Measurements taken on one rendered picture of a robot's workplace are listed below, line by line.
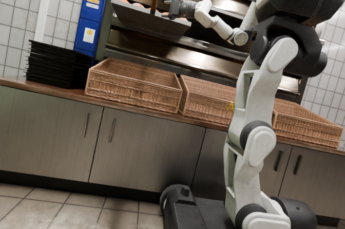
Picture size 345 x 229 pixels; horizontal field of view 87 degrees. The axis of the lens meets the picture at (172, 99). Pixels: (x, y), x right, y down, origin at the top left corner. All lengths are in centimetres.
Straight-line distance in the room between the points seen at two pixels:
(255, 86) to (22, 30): 169
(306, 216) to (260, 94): 59
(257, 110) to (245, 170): 23
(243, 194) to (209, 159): 38
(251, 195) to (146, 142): 59
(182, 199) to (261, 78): 68
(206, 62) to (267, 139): 104
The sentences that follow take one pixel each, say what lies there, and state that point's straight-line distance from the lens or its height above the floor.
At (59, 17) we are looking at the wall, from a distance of 178.
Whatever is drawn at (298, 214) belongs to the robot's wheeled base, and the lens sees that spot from 107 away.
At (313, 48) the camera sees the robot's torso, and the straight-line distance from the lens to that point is 90.
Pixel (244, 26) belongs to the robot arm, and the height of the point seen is 116.
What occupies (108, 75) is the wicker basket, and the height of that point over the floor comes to 72.
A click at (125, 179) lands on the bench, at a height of 15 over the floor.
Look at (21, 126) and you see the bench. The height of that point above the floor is 36.
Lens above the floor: 75
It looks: 4 degrees down
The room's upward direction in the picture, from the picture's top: 13 degrees clockwise
